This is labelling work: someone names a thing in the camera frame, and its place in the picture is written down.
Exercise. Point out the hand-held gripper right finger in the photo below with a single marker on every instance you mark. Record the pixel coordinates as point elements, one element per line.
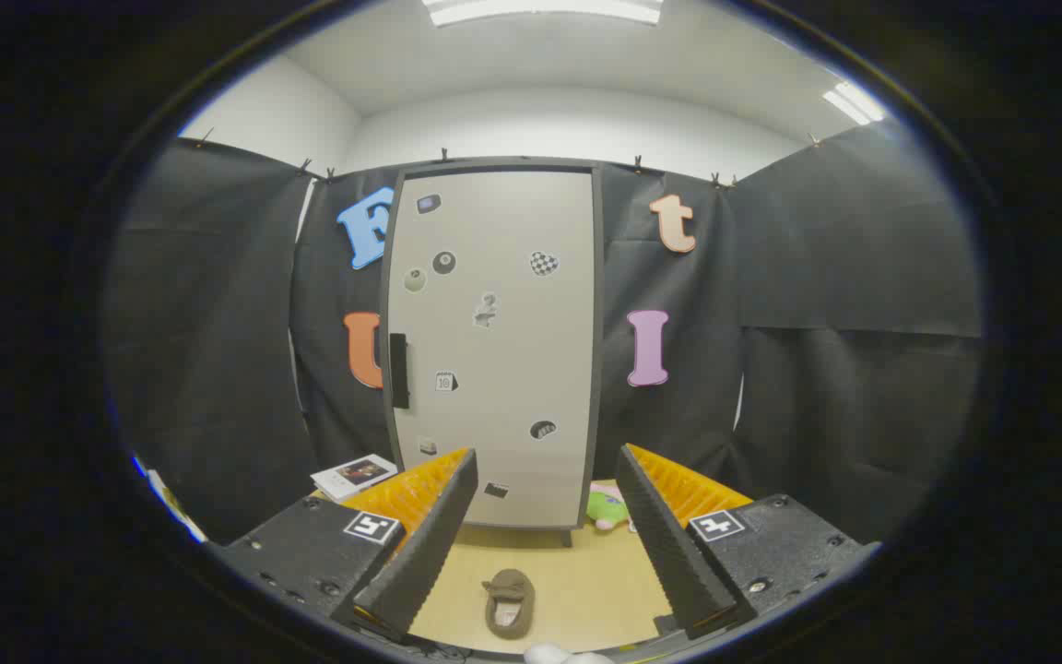
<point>674,553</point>

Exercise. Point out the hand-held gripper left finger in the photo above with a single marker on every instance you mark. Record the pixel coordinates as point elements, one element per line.
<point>420,563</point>

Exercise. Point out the brown fuzzy slipper shoe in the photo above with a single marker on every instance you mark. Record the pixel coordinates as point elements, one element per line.
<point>508,613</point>

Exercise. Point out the grey shoe cabinet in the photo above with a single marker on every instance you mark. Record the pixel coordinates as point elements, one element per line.
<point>598,323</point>

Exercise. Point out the green and pink plush toy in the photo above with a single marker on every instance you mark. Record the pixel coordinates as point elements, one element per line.
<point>605,507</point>

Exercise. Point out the white booklet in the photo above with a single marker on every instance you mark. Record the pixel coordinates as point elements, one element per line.
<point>356,475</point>

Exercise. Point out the white gadget with screen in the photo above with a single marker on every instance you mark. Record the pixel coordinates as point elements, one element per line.
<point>176,512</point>

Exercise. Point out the long ceiling light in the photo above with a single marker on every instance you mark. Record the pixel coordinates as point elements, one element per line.
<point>540,9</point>
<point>854,101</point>

